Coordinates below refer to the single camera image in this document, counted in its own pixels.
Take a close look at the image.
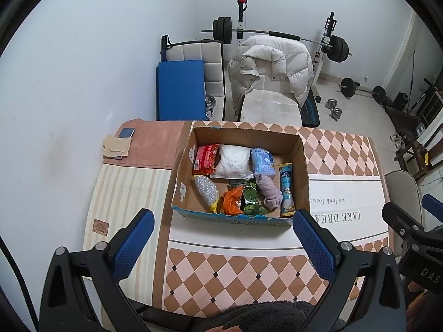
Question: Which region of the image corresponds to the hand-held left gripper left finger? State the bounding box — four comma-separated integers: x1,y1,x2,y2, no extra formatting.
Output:
39,208,155,332

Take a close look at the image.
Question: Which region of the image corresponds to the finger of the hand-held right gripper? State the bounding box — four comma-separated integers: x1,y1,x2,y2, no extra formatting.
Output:
382,201,423,239
421,194,443,224

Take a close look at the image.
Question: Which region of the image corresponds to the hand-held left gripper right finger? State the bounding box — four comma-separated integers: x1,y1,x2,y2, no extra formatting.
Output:
293,209,407,332

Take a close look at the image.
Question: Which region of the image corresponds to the light blue long packet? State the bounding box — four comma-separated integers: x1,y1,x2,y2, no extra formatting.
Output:
279,164,296,218

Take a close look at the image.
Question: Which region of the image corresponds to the pink grey sock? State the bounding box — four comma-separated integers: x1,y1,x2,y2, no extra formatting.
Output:
255,173,280,211

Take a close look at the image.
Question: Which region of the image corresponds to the green snack packet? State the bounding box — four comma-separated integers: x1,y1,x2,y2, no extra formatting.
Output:
229,179,269,217

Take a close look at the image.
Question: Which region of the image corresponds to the silver mesh bag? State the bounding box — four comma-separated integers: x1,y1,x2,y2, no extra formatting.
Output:
192,175,220,213

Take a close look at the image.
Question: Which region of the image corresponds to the orange snack packet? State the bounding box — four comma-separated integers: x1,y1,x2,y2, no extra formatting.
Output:
218,186,244,215

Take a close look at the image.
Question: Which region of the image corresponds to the blue white tissue pack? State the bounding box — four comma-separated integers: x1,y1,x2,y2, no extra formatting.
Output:
250,147,275,177

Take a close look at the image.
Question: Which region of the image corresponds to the red snack packet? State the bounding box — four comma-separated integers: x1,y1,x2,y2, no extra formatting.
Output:
192,144,220,176

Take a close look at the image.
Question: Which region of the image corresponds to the white soft pouch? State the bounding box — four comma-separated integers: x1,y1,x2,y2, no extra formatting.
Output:
215,144,253,178

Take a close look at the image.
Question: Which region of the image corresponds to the cardboard box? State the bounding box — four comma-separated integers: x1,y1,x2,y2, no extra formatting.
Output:
172,127,310,226

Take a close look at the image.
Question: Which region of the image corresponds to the beige round chair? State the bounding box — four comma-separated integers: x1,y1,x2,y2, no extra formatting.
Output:
384,170,424,260

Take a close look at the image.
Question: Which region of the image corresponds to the dark wooden chair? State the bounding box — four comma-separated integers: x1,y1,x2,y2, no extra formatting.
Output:
395,124,443,180

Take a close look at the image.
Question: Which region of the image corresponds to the pink cream striped mat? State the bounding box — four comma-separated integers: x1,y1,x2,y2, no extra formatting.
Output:
82,119,194,310

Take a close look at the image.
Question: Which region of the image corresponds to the dark grey fleece clothing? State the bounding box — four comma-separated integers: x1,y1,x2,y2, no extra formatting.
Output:
201,301,347,332

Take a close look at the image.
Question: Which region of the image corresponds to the black exercise machine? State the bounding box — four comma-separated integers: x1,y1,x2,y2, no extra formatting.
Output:
384,79,443,128

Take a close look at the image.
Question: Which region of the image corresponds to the beige folded cloth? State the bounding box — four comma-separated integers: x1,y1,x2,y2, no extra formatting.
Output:
102,134,133,160

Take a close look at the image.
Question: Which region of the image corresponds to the black speaker box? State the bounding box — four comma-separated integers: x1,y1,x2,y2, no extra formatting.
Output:
393,92,409,111

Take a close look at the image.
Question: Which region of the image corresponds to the black weight bench pad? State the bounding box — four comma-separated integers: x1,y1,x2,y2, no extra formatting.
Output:
299,86,321,126

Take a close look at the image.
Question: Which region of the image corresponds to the small barbell with black plates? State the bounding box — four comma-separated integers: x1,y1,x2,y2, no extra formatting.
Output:
338,78,386,104

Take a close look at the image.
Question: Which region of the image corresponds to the blue folded mat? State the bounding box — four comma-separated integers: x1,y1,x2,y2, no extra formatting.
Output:
156,59,207,121

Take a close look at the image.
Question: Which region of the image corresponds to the white weight bench rack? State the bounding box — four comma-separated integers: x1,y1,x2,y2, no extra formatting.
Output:
236,0,336,87

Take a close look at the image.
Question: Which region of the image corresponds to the white puffer jacket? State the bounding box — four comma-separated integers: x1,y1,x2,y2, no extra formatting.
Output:
226,43,314,118

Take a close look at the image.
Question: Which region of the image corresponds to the white tufted cushion panel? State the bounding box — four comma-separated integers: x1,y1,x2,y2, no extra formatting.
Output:
160,35,227,120

